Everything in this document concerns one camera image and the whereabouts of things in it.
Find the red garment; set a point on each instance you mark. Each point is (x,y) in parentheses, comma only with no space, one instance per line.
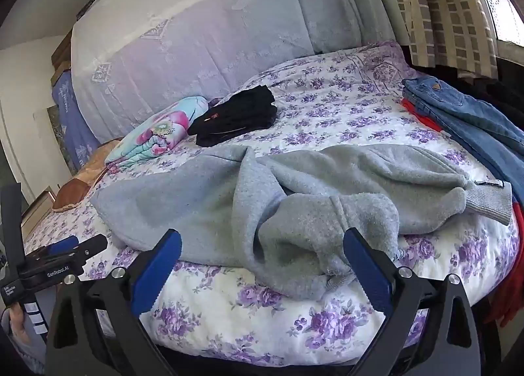
(511,269)

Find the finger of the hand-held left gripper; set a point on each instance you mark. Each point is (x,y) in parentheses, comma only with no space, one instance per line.
(92,245)
(61,245)

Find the checkered curtain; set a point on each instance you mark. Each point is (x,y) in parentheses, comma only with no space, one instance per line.
(442,11)

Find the purple floral bedsheet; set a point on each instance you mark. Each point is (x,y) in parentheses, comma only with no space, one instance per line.
(327,113)

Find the person's left forearm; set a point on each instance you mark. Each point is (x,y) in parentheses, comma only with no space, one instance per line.
(28,355)

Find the black folded clothes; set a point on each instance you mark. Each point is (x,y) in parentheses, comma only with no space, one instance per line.
(237,118)

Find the purple cloth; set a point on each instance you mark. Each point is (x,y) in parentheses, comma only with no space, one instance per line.
(215,102)

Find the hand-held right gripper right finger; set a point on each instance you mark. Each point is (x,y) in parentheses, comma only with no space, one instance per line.
(368,273)

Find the floral folded blanket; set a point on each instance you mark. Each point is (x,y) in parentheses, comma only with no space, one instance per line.
(155,134)

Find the grey sweater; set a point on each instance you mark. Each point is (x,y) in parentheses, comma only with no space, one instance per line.
(286,195)

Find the person's left hand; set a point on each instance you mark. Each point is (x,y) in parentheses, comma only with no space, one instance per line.
(16,324)

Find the brown cushion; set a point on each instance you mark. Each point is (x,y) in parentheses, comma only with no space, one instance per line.
(71,193)

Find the white lace cloth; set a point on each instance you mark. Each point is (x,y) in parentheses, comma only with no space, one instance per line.
(204,31)

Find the blue jeans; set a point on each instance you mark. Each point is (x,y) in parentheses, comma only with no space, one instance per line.
(470,122)

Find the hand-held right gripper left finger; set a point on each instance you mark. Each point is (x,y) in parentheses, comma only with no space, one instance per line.
(157,273)

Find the wooden bed frame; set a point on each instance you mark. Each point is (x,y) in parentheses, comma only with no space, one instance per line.
(39,206)

